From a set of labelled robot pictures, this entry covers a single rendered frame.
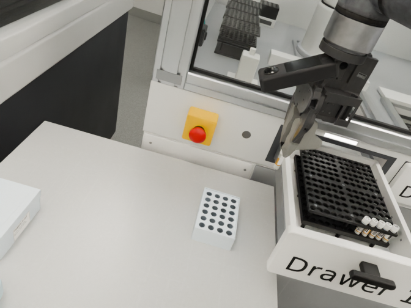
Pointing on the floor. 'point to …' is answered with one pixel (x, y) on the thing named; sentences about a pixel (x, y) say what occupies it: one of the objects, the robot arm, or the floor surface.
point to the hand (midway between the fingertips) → (282, 147)
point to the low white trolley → (130, 230)
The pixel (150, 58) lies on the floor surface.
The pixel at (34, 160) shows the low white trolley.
